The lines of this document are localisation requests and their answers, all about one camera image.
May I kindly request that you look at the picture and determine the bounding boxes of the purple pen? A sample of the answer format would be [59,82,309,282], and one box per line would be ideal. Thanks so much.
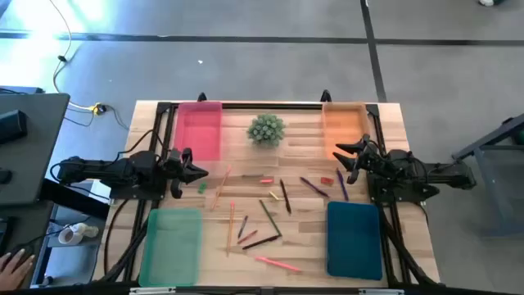
[336,168,350,202]
[299,176,331,199]

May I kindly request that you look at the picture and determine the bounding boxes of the orange translucent plastic bin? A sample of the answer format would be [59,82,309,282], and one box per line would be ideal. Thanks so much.
[322,102,372,161]

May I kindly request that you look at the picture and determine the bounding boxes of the blue crayon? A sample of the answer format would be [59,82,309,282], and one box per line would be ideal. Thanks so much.
[237,215,250,240]

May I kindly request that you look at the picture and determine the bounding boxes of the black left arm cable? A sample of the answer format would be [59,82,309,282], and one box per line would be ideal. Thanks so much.
[115,129,169,165]

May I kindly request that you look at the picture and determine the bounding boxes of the silver bracket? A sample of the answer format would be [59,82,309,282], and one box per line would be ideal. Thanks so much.
[359,288,405,295]
[129,287,177,295]

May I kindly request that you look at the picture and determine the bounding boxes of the black pen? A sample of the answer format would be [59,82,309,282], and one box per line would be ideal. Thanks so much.
[279,178,292,216]
[241,234,282,251]

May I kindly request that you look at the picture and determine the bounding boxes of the white paper roll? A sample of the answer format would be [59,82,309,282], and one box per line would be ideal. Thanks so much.
[58,223,101,246]

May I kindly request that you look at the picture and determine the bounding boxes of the black aluminium table frame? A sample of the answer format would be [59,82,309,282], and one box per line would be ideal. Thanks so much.
[93,100,441,295]

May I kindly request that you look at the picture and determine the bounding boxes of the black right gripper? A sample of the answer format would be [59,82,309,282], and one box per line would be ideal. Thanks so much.
[332,134,388,185]

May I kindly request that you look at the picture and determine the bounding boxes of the grey side desk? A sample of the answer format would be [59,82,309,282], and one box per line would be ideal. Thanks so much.
[0,93,71,206]

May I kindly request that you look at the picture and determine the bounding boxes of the grey metal cart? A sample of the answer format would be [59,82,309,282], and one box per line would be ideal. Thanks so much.
[452,112,524,238]

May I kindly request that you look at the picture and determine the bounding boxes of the pink pen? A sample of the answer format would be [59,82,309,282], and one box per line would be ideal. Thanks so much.
[254,256,303,273]

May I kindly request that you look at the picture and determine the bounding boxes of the white power box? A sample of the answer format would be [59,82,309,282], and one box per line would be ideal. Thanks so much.
[84,179,111,202]

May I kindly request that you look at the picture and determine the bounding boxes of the black box on desk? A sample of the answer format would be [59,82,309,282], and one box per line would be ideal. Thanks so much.
[0,109,29,144]

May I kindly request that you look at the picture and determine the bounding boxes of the blue plastic bin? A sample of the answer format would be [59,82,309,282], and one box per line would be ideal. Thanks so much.
[326,200,384,282]

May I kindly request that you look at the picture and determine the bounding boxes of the red crayon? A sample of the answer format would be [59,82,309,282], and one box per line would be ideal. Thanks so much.
[237,229,259,246]

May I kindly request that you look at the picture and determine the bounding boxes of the pink translucent plastic bin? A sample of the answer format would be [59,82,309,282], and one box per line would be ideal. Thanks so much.
[174,101,224,161]

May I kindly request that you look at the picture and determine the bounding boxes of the orange pencil with pink eraser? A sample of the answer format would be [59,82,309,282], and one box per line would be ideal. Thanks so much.
[226,200,237,257]
[210,165,233,212]

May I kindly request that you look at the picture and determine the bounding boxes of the white floor cable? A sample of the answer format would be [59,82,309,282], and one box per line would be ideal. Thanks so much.
[47,0,97,111]

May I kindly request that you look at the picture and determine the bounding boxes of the small potted green plant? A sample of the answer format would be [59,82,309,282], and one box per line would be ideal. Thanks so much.
[246,113,287,148]

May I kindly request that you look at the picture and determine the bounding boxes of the person's hand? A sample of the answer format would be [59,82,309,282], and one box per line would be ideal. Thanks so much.
[0,247,37,291]

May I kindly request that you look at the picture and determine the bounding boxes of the green translucent plastic bin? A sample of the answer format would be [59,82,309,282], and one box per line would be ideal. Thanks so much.
[138,207,204,288]

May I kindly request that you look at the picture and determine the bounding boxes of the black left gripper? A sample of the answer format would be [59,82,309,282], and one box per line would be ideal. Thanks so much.
[161,147,210,201]

